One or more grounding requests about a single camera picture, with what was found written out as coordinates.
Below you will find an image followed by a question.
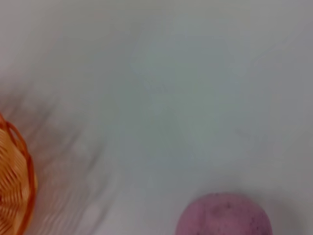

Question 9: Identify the orange plastic woven basket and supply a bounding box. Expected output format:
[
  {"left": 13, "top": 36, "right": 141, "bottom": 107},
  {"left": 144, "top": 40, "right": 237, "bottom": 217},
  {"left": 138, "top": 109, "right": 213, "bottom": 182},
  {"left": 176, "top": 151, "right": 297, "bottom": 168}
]
[{"left": 0, "top": 112, "right": 39, "bottom": 235}]

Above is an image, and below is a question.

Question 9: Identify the pink peach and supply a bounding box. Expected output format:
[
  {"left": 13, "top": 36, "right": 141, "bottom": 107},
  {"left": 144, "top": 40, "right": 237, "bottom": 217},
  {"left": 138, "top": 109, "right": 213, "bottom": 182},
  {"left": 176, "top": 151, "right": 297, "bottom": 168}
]
[{"left": 175, "top": 192, "right": 273, "bottom": 235}]

